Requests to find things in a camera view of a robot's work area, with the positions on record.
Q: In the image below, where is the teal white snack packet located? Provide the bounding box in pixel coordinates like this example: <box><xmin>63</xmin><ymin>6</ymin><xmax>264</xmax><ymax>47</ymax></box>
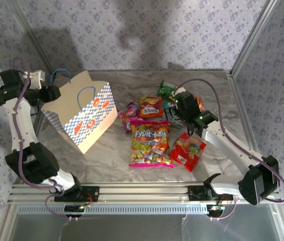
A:
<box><xmin>163</xmin><ymin>100</ymin><xmax>185</xmax><ymax>129</ymax></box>

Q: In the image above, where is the small orange snack packet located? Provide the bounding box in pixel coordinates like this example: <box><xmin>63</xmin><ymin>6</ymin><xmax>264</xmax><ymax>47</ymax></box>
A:
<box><xmin>193</xmin><ymin>94</ymin><xmax>205</xmax><ymax>112</ymax></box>

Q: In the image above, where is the green snack packet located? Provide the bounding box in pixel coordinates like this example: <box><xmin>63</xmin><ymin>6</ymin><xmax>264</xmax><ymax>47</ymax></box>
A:
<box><xmin>156</xmin><ymin>80</ymin><xmax>177</xmax><ymax>101</ymax></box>

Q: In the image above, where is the orange Fox's candy bag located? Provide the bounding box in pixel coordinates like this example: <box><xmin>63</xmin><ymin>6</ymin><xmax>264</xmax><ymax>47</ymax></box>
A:
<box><xmin>138</xmin><ymin>96</ymin><xmax>164</xmax><ymax>118</ymax></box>

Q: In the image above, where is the red fruit jelly bag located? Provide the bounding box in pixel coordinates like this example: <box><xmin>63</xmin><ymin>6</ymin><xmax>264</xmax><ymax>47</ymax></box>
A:
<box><xmin>169</xmin><ymin>132</ymin><xmax>207</xmax><ymax>173</ymax></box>

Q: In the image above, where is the large pink fruit candy bag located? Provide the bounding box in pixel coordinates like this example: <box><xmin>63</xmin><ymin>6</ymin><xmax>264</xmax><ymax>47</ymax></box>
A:
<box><xmin>128</xmin><ymin>119</ymin><xmax>175</xmax><ymax>168</ymax></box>

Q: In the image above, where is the blue checkered paper bag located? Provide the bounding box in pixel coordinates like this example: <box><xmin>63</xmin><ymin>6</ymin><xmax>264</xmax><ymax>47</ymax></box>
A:
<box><xmin>40</xmin><ymin>69</ymin><xmax>119</xmax><ymax>154</ymax></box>

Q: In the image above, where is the purple pink candy bag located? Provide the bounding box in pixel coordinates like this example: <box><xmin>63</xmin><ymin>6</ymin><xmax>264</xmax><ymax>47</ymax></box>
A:
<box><xmin>118</xmin><ymin>101</ymin><xmax>140</xmax><ymax>134</ymax></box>

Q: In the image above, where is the small controller board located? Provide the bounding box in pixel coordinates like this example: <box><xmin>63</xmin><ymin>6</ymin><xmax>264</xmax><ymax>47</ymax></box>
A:
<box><xmin>206</xmin><ymin>204</ymin><xmax>227</xmax><ymax>217</ymax></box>
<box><xmin>64</xmin><ymin>204</ymin><xmax>93</xmax><ymax>218</ymax></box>

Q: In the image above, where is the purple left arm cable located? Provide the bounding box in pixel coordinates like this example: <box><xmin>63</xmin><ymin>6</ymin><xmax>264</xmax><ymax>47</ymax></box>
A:
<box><xmin>12</xmin><ymin>57</ymin><xmax>67</xmax><ymax>221</ymax></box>

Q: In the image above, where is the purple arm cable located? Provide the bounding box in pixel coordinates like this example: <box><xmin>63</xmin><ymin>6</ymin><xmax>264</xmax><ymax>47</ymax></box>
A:
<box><xmin>174</xmin><ymin>79</ymin><xmax>284</xmax><ymax>221</ymax></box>
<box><xmin>12</xmin><ymin>57</ymin><xmax>67</xmax><ymax>221</ymax></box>

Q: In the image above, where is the aluminium side rail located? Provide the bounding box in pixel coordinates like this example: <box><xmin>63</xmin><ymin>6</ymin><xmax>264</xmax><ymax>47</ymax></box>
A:
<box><xmin>227</xmin><ymin>70</ymin><xmax>282</xmax><ymax>195</ymax></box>
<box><xmin>32</xmin><ymin>106</ymin><xmax>46</xmax><ymax>136</ymax></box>

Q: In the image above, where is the aluminium corner post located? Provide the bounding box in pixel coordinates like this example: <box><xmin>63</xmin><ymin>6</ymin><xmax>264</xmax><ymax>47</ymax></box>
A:
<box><xmin>229</xmin><ymin>0</ymin><xmax>280</xmax><ymax>76</ymax></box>
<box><xmin>5</xmin><ymin>0</ymin><xmax>58</xmax><ymax>76</ymax></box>

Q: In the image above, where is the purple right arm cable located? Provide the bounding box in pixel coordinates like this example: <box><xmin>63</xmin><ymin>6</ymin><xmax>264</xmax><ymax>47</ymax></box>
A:
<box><xmin>174</xmin><ymin>79</ymin><xmax>284</xmax><ymax>221</ymax></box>

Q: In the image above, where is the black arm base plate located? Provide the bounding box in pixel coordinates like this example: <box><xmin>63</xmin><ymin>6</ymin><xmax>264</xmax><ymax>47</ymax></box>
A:
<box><xmin>188</xmin><ymin>185</ymin><xmax>234</xmax><ymax>201</ymax></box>
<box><xmin>53</xmin><ymin>186</ymin><xmax>100</xmax><ymax>203</ymax></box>

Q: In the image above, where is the aluminium front frame rail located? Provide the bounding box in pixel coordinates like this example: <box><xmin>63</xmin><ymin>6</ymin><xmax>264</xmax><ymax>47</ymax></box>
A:
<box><xmin>8</xmin><ymin>182</ymin><xmax>282</xmax><ymax>204</ymax></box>

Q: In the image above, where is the grey slotted cable duct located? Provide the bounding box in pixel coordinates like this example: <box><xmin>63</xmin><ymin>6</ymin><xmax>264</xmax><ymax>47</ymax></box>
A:
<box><xmin>17</xmin><ymin>203</ymin><xmax>209</xmax><ymax>215</ymax></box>

